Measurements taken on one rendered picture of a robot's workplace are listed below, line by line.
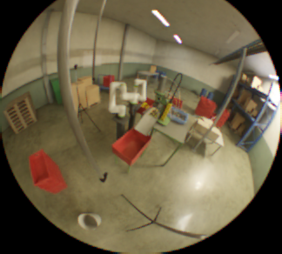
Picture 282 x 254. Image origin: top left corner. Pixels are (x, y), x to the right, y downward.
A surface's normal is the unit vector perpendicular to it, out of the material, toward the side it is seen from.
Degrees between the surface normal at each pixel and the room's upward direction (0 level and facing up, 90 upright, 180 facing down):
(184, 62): 90
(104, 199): 0
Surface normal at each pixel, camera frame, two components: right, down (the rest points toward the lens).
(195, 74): -0.55, 0.40
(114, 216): 0.18, -0.80
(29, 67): 0.82, 0.44
